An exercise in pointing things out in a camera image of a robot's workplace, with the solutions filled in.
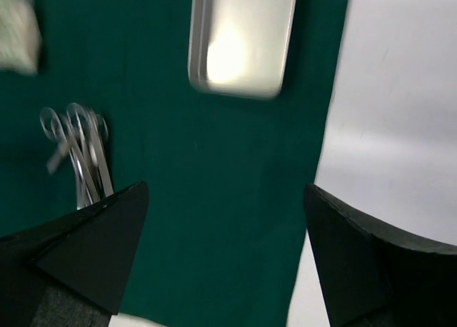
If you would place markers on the steel surgical scissors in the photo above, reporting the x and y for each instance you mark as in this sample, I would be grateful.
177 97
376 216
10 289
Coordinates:
59 129

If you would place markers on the metal surgical kit tray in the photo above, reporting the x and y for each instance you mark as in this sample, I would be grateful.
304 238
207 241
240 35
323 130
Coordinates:
239 47

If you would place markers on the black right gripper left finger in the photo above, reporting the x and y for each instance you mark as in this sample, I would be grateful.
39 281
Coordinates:
73 271

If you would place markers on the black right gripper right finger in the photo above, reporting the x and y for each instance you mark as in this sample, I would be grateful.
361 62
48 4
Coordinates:
374 274

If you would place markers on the green white gauze bag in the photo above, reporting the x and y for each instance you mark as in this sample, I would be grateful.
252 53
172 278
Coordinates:
20 37

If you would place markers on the dark green surgical cloth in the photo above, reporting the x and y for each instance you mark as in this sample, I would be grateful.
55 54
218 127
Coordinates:
226 225

